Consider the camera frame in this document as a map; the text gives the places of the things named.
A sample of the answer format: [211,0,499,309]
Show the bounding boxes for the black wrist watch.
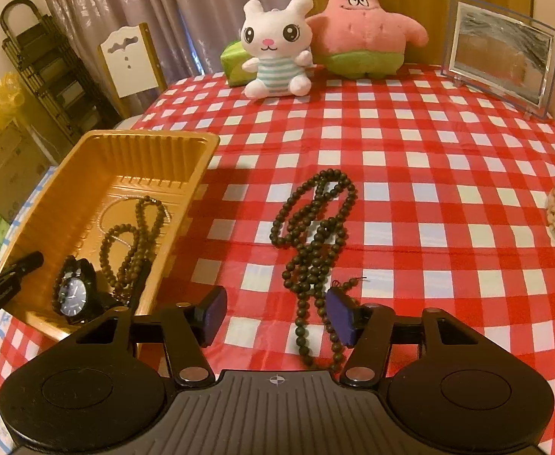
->
[52,256,118,325]

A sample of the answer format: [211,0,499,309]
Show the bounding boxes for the brown bead bracelet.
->
[97,194,167,306]

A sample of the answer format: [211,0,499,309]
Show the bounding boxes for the dark long bead necklace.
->
[268,167,369,374]

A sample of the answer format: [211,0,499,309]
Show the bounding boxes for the white pearl necklace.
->
[95,195,172,250]

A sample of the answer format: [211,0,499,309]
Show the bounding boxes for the golden plastic tray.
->
[0,130,219,341]

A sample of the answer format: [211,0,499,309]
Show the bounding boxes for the brown cardboard box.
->
[0,122,51,223]

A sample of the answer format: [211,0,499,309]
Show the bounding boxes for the red white checkered tablecloth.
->
[0,63,555,455]

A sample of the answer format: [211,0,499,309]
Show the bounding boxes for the blue white checkered cloth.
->
[0,164,59,455]

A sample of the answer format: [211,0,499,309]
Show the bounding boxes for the yellow plastic bag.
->
[0,72,25,130]

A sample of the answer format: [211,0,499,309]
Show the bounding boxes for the black folding ladder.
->
[0,0,121,144]

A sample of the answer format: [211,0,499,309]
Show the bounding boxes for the white wooden chair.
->
[98,23,167,127]

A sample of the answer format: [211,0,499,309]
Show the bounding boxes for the green tissue pack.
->
[220,41,256,87]

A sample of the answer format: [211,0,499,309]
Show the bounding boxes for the pink starfish plush toy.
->
[307,0,428,80]

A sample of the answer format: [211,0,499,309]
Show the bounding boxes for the white bunny plush toy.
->
[240,0,313,100]

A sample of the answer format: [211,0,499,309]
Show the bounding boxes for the grey patterned curtain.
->
[46,0,290,97]

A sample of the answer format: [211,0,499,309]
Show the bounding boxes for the clear picture frame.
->
[442,0,555,118]

